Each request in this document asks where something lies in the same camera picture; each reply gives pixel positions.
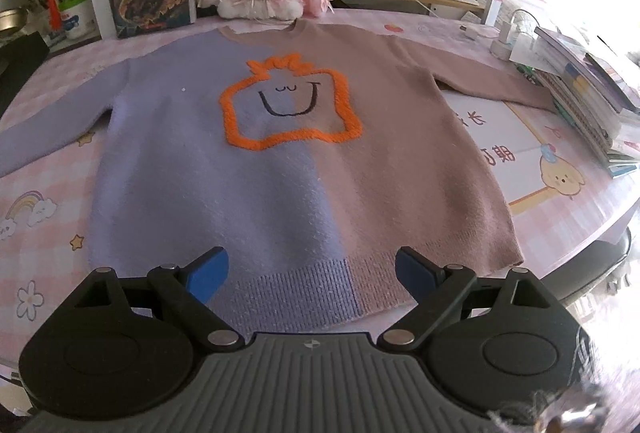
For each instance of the black flat board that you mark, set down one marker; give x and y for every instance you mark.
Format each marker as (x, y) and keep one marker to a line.
(17, 68)

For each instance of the red tassel ornament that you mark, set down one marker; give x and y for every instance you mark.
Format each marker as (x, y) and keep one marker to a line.
(52, 8)

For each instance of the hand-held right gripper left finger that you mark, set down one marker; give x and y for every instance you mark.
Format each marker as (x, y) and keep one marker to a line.
(207, 275)

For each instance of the white plastic tub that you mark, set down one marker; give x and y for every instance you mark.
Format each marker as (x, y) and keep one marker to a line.
(75, 20)

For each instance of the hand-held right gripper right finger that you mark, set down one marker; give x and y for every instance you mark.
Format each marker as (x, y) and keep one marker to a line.
(415, 275)

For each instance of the round metal tin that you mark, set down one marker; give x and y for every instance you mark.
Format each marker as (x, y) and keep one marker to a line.
(12, 20)

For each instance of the white power adapter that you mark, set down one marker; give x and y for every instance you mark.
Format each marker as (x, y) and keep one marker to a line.
(505, 40)

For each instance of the purple and brown sweater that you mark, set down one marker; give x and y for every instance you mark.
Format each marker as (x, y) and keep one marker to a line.
(200, 173)

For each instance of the stack of flat books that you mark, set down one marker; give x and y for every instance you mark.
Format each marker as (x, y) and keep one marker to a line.
(585, 93)

